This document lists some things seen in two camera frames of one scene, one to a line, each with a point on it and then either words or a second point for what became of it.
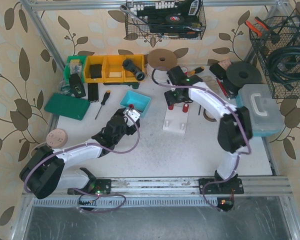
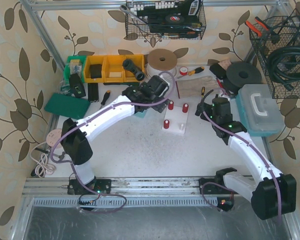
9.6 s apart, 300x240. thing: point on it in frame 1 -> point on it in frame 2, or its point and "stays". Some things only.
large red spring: (185, 107) stays
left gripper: (126, 121) -> (161, 105)
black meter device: (76, 86) stays
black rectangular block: (93, 92) stays
